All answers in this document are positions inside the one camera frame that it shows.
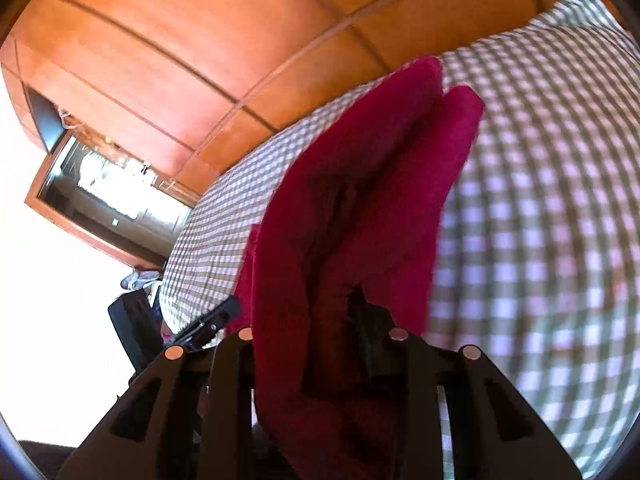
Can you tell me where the crimson knit garment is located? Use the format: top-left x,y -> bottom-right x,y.
225,55 -> 486,480

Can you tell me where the wooden framed mirror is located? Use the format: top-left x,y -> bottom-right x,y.
25,85 -> 198,271

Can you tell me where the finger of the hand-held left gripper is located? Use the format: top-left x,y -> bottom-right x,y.
174,296 -> 244,352

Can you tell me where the grey white cloth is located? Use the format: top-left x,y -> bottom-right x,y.
120,269 -> 163,293

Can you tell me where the green white gingham bedsheet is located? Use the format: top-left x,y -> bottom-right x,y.
160,0 -> 640,480

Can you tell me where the wooden panelled wardrobe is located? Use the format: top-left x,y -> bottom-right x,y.
2,0 -> 596,211

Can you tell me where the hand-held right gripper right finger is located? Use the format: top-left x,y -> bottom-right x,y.
349,286 -> 583,480

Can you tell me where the black flat panel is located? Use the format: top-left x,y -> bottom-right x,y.
25,87 -> 67,153

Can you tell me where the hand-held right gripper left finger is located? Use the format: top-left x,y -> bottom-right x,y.
57,327 -> 257,480

